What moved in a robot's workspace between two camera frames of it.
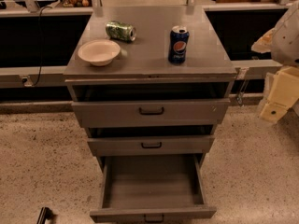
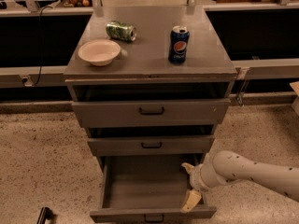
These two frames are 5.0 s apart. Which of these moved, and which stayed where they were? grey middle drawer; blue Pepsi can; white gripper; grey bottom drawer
Moved: white gripper
Stayed: grey bottom drawer; grey middle drawer; blue Pepsi can
